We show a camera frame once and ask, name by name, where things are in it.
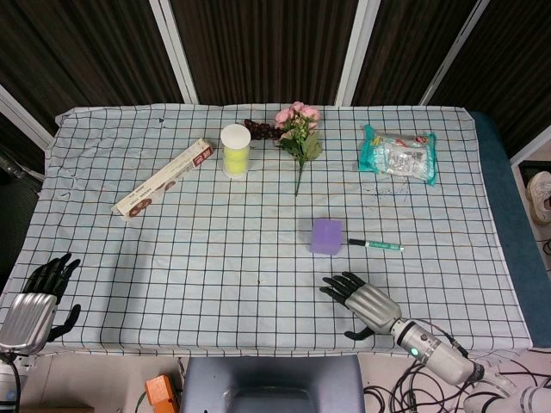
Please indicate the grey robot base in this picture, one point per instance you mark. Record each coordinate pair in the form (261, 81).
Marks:
(271, 385)

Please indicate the orange box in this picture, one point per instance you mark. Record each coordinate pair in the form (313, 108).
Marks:
(160, 392)

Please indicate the clear tennis ball tube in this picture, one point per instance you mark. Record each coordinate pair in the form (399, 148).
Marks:
(235, 151)

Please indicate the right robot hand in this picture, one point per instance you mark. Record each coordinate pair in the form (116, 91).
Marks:
(371, 306)

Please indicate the purple cube block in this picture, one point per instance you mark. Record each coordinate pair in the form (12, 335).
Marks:
(326, 237)

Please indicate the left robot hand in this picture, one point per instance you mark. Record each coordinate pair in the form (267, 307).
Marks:
(30, 307)

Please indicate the green marker pen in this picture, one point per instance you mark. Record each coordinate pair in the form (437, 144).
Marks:
(376, 244)

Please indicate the teal snack bag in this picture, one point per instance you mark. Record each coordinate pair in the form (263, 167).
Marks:
(398, 156)

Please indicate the dark artificial grape bunch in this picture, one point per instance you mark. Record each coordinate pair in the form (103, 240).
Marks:
(258, 129)

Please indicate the long cardboard box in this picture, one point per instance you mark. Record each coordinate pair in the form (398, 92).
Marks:
(163, 179)

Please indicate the white sneaker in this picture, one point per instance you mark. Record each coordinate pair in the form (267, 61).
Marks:
(540, 193)

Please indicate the blue checkered tablecloth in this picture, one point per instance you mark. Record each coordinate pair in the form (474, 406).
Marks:
(258, 258)

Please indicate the pink artificial flower bouquet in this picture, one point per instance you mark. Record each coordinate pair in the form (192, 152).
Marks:
(301, 137)

